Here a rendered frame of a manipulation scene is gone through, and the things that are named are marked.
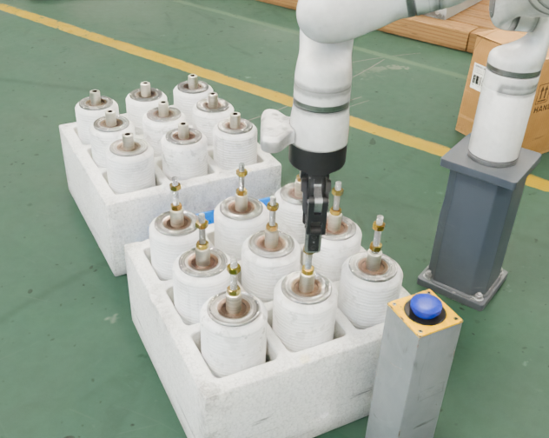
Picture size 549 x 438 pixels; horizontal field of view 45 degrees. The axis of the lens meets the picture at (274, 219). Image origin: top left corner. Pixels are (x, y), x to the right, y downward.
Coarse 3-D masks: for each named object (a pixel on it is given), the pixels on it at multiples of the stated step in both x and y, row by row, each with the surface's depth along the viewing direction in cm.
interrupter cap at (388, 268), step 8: (352, 256) 105; (360, 256) 105; (384, 256) 106; (352, 264) 104; (360, 264) 104; (384, 264) 104; (392, 264) 104; (352, 272) 102; (360, 272) 102; (368, 272) 103; (376, 272) 103; (384, 272) 102; (392, 272) 102; (368, 280) 101; (376, 280) 100; (384, 280) 101
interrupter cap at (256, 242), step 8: (256, 232) 110; (264, 232) 110; (280, 232) 110; (248, 240) 108; (256, 240) 108; (264, 240) 109; (280, 240) 109; (288, 240) 109; (256, 248) 106; (264, 248) 107; (280, 248) 107; (288, 248) 107; (264, 256) 105; (272, 256) 104; (280, 256) 105
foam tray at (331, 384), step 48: (144, 288) 110; (336, 288) 110; (144, 336) 120; (192, 336) 100; (336, 336) 105; (192, 384) 94; (240, 384) 92; (288, 384) 97; (336, 384) 102; (192, 432) 101; (240, 432) 97; (288, 432) 103
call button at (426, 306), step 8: (416, 296) 86; (424, 296) 86; (432, 296) 86; (416, 304) 85; (424, 304) 85; (432, 304) 85; (440, 304) 85; (416, 312) 84; (424, 312) 84; (432, 312) 84; (440, 312) 85
